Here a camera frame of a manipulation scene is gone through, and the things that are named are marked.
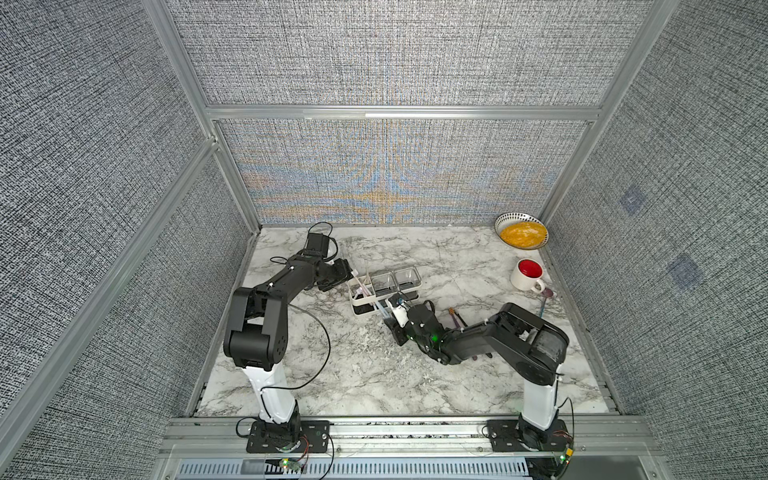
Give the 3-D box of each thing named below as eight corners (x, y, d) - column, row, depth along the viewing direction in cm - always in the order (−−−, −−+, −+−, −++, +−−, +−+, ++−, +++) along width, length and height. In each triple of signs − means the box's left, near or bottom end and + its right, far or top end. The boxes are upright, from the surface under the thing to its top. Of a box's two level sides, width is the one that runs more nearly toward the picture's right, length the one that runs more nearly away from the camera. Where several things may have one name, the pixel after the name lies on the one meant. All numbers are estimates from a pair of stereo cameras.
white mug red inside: (508, 288, 104) (517, 274, 97) (511, 270, 109) (520, 255, 102) (535, 297, 102) (546, 283, 95) (537, 278, 107) (548, 263, 100)
